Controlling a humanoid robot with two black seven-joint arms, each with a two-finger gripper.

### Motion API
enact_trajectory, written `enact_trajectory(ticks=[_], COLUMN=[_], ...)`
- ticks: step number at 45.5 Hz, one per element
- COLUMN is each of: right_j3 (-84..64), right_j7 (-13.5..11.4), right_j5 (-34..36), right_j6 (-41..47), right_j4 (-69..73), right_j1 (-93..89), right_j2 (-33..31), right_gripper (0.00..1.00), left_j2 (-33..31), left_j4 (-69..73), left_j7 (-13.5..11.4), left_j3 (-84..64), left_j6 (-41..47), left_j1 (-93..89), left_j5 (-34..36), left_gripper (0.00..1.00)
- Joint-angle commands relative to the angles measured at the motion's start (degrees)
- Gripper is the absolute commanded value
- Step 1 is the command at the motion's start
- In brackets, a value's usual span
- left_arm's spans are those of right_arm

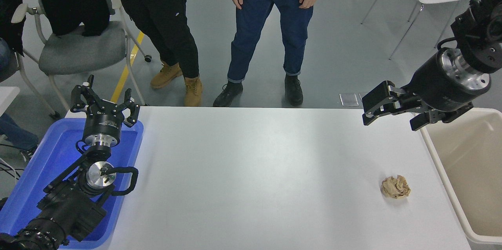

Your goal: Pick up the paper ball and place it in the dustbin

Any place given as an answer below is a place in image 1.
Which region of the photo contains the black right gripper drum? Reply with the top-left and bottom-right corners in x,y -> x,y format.
408,53 -> 491,123

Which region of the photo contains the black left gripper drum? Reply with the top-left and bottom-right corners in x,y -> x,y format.
82,105 -> 126,138

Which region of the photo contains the tan paper ball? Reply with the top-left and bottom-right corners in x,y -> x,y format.
381,175 -> 411,199

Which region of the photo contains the metal-framed chair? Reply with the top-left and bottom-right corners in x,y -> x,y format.
0,51 -> 62,120

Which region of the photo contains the grey padded chair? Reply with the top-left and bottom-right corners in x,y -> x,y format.
11,0 -> 153,113

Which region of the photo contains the large pale bin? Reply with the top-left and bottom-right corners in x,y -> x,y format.
419,108 -> 502,245

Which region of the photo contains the blue plastic tray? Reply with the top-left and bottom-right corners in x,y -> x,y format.
0,119 -> 144,250

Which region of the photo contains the white side table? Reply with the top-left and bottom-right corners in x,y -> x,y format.
0,86 -> 20,117

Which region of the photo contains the person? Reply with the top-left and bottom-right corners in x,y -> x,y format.
213,0 -> 327,108
106,0 -> 204,107
0,0 -> 40,163

